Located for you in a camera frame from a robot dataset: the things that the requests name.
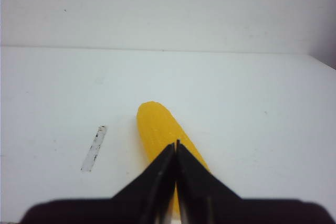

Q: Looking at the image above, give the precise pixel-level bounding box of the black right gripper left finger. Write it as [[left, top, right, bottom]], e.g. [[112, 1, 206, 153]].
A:
[[112, 143, 175, 223]]

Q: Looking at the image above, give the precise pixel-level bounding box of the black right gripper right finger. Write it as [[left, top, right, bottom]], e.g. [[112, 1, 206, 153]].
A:
[[176, 140, 240, 223]]

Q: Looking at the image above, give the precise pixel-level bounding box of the yellow corn cob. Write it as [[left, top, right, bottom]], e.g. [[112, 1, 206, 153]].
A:
[[136, 101, 212, 212]]

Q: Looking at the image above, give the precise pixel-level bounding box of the vertical clear tape strip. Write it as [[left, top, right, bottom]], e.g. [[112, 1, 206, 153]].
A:
[[80, 125, 107, 172]]

